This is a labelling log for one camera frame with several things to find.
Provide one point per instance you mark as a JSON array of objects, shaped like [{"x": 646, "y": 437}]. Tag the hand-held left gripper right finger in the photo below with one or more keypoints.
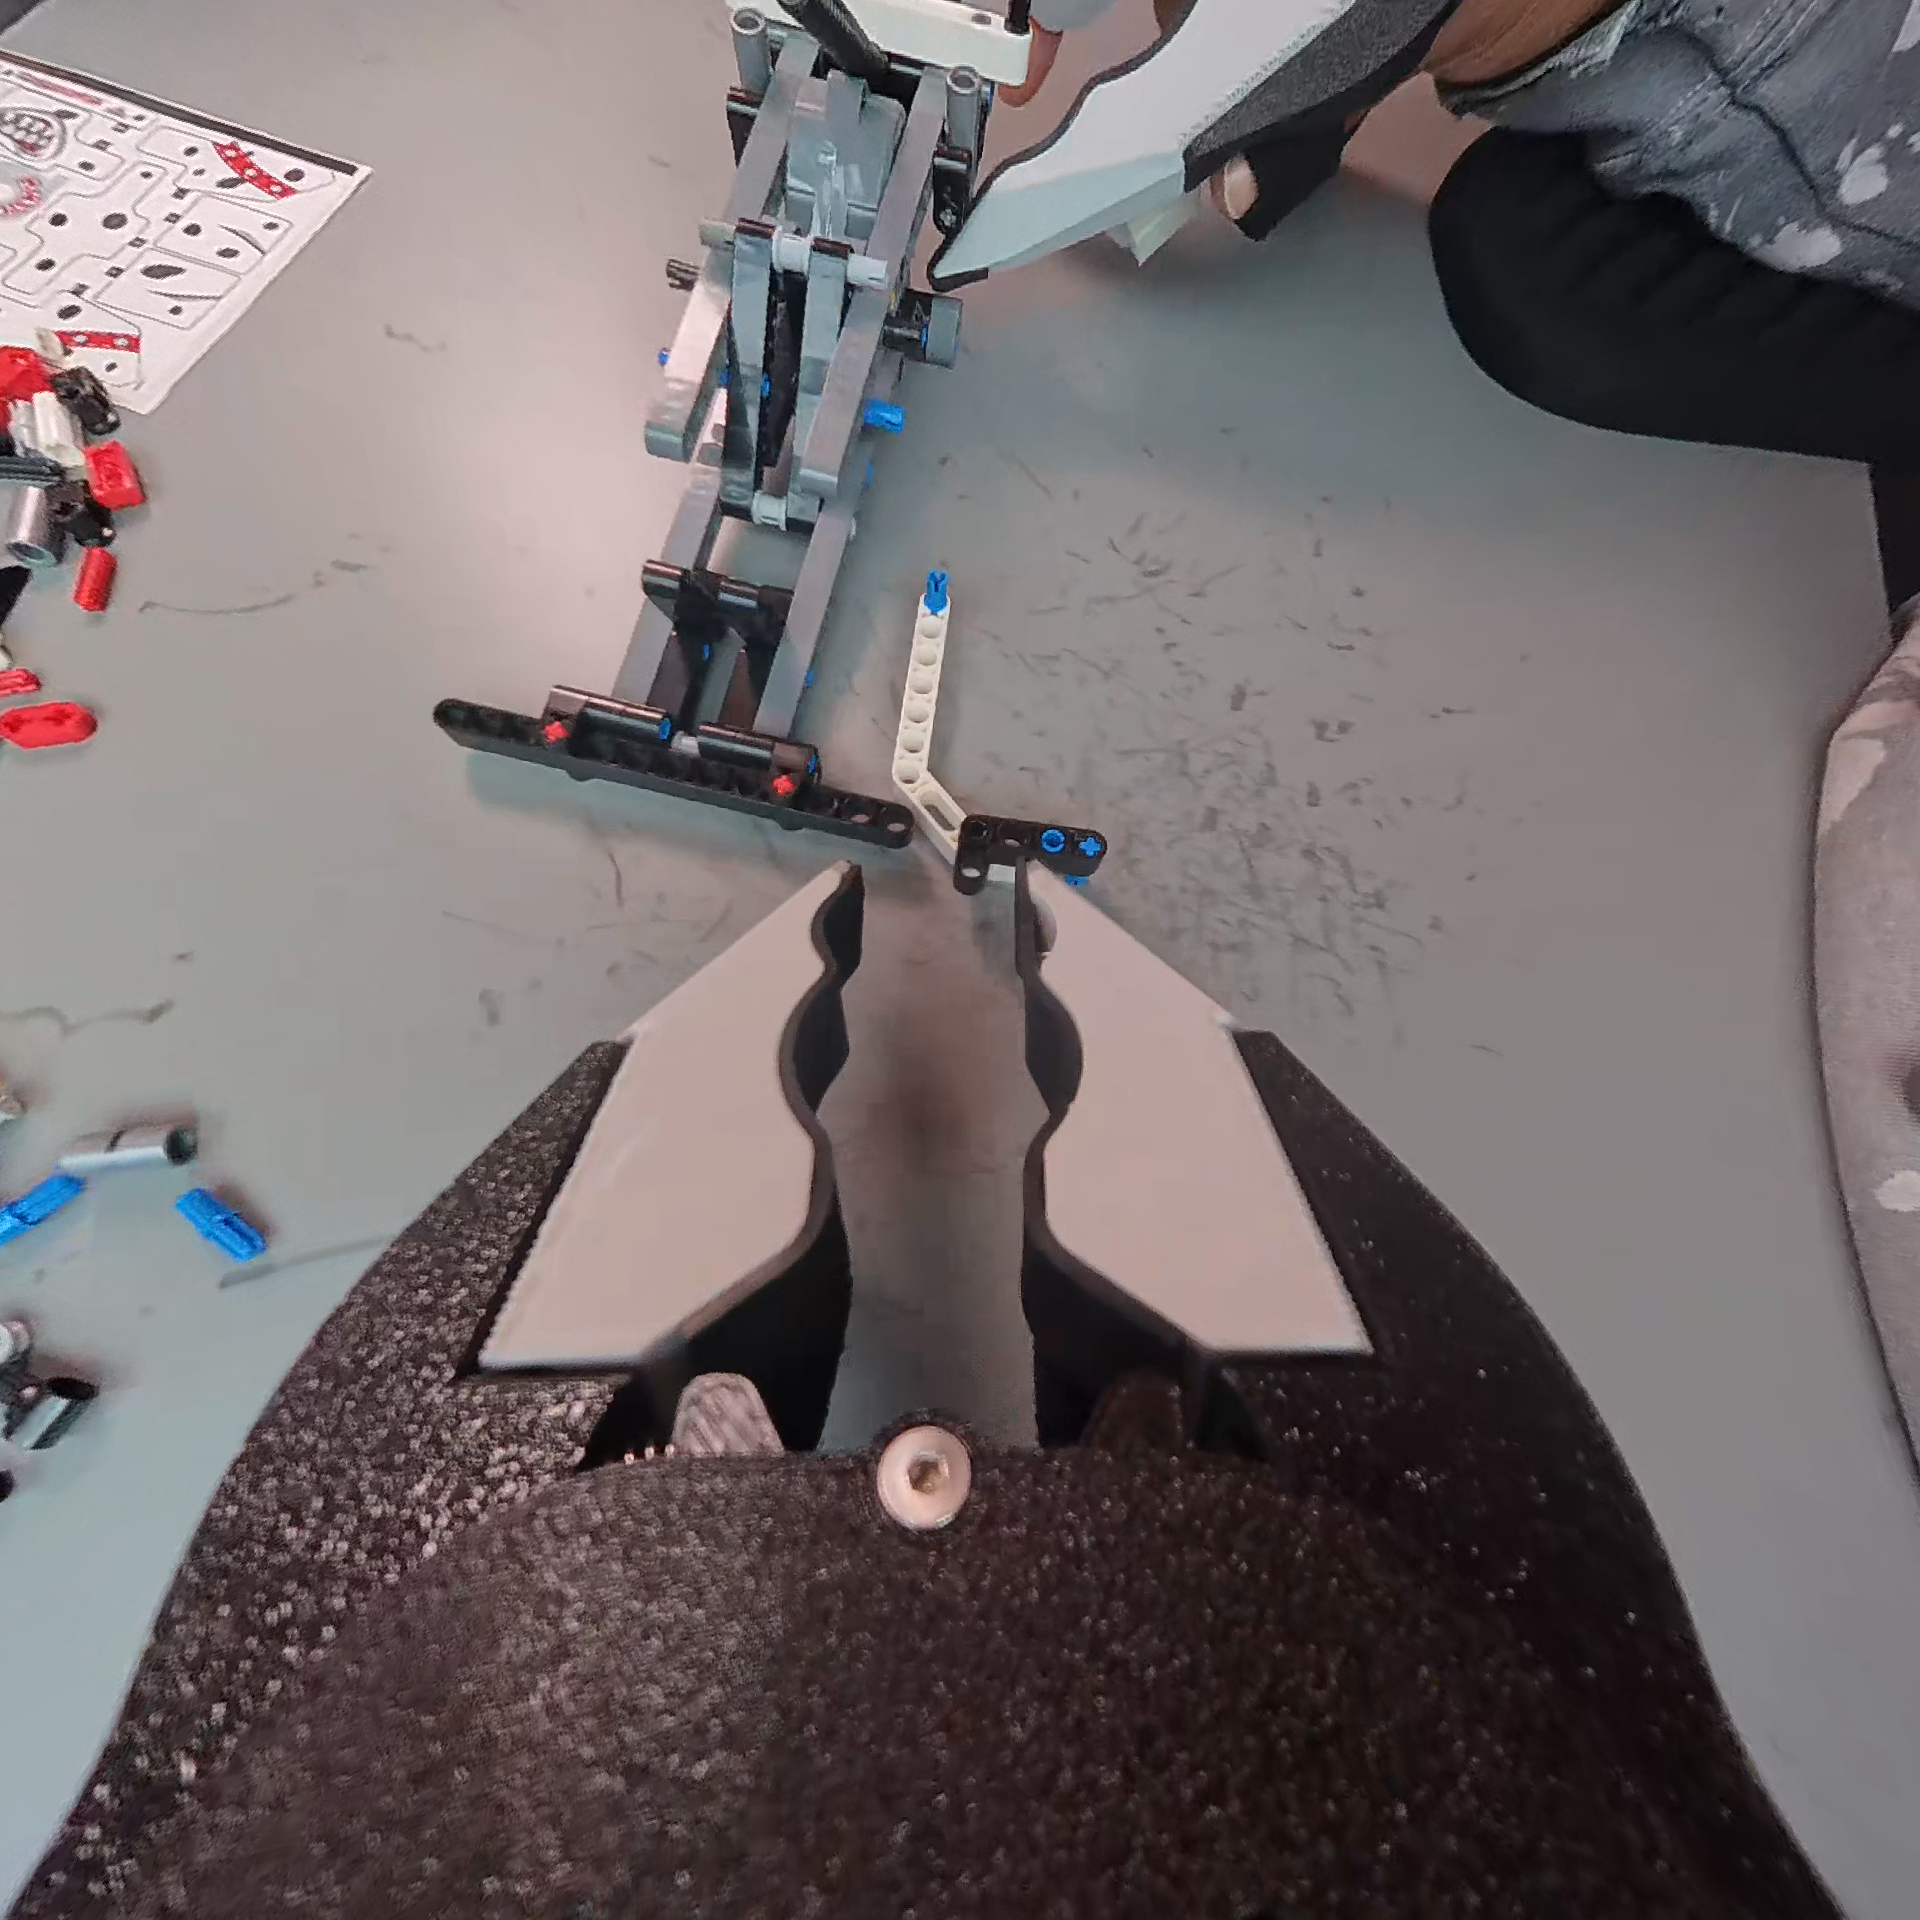
[{"x": 1185, "y": 1184}]

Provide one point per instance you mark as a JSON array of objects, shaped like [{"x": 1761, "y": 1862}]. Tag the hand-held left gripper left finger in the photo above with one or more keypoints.
[{"x": 676, "y": 1184}]

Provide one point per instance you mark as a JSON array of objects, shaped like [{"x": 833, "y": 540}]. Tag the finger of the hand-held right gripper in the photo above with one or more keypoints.
[{"x": 1141, "y": 135}]

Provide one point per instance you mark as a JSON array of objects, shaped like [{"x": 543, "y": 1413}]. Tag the black angled toy beam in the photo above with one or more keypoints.
[{"x": 1021, "y": 844}]

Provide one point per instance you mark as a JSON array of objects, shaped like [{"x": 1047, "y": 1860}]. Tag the grey black toy truck chassis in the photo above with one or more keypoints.
[{"x": 797, "y": 376}]

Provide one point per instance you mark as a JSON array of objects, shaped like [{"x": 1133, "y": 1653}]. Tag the white angled toy beam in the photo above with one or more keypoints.
[{"x": 918, "y": 705}]

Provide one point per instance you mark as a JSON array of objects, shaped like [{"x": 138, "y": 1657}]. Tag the person's right forearm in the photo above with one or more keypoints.
[{"x": 1724, "y": 106}]

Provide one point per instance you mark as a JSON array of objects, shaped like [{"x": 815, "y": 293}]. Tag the grey desk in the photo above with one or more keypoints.
[{"x": 1500, "y": 901}]

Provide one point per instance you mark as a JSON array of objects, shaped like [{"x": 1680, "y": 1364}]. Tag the grey connector pin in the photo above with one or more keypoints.
[{"x": 129, "y": 1148}]

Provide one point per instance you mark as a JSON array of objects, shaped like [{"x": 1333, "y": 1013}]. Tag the black grey connector piece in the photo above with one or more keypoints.
[{"x": 38, "y": 1394}]

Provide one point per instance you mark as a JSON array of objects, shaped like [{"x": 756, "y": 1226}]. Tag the pile of red white pieces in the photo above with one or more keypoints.
[{"x": 61, "y": 450}]

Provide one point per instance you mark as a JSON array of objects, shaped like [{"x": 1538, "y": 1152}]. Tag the white sticker sheet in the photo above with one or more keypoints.
[{"x": 135, "y": 224}]

